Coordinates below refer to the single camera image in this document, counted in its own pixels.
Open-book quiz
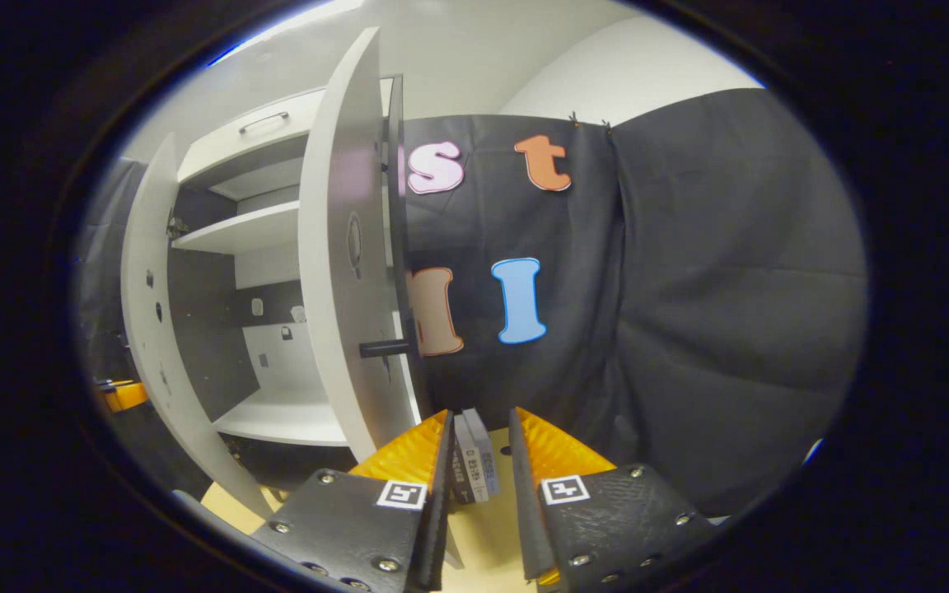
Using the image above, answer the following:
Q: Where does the cabinet door with camera sticker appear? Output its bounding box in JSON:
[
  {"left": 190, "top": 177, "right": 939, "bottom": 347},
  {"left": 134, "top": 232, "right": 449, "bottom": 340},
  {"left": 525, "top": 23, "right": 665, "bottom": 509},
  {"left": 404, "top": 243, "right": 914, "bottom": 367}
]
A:
[{"left": 120, "top": 132, "right": 273, "bottom": 520}]

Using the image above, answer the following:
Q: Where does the grey book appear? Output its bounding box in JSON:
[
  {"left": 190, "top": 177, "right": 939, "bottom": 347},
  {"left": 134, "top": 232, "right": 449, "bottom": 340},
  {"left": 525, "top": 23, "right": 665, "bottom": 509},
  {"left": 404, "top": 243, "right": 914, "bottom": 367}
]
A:
[
  {"left": 465, "top": 409, "right": 500, "bottom": 497},
  {"left": 450, "top": 412, "right": 484, "bottom": 505}
]

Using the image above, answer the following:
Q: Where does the white cabinet shelf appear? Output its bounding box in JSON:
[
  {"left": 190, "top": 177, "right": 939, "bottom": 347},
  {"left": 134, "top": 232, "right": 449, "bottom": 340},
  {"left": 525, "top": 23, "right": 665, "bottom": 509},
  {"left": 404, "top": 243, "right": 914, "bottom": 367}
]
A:
[
  {"left": 171, "top": 200, "right": 302, "bottom": 254},
  {"left": 213, "top": 387, "right": 352, "bottom": 447}
]

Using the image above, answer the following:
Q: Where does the white double-door shoe cabinet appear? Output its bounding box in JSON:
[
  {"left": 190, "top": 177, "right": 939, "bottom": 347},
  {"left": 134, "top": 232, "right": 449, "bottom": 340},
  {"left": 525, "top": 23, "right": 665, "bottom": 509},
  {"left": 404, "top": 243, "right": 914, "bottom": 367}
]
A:
[{"left": 168, "top": 74, "right": 414, "bottom": 474}]

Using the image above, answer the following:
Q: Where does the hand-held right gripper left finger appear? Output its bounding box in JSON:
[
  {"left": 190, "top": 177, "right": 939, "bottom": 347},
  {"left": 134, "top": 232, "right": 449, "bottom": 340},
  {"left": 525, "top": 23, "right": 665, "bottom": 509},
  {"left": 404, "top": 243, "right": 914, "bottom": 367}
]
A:
[{"left": 250, "top": 409, "right": 455, "bottom": 593}]

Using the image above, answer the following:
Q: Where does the black door handle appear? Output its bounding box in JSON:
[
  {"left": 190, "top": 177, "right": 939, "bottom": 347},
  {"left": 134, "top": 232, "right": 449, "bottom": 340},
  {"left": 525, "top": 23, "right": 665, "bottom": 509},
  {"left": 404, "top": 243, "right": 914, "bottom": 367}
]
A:
[{"left": 359, "top": 338, "right": 414, "bottom": 359}]

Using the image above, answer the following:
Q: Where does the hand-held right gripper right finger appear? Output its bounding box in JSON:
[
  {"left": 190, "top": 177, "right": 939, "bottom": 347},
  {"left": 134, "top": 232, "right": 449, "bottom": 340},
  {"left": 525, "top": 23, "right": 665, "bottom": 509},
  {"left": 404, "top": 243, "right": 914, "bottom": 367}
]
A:
[{"left": 507, "top": 406, "right": 718, "bottom": 587}]

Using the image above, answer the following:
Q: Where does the cabinet door with headphone sticker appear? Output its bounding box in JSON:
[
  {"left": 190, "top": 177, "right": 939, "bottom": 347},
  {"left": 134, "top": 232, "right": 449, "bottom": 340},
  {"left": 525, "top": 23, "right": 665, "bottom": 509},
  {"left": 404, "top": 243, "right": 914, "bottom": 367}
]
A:
[{"left": 297, "top": 27, "right": 426, "bottom": 462}]

